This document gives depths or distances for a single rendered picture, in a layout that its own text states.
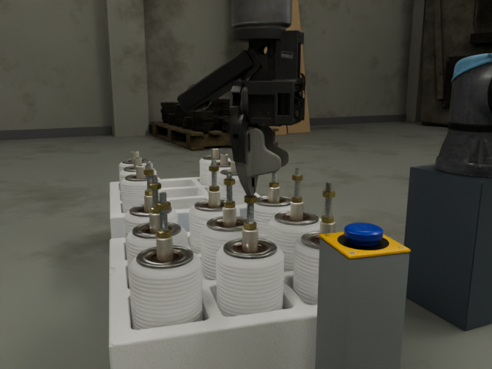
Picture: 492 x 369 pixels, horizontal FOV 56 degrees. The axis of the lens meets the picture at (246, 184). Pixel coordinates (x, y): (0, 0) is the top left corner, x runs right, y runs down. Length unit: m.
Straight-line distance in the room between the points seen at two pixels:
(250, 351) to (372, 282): 0.21
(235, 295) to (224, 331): 0.05
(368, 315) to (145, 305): 0.28
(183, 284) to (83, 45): 3.83
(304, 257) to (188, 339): 0.20
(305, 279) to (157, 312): 0.21
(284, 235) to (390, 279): 0.30
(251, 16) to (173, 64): 3.92
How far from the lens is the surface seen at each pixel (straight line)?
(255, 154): 0.59
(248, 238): 0.64
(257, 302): 0.64
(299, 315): 0.64
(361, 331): 0.51
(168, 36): 4.49
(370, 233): 0.49
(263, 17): 0.58
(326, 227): 0.68
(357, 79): 5.48
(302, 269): 0.68
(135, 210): 0.85
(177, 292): 0.61
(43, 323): 1.06
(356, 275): 0.48
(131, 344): 0.60
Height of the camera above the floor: 0.48
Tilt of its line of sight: 13 degrees down
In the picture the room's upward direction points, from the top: straight up
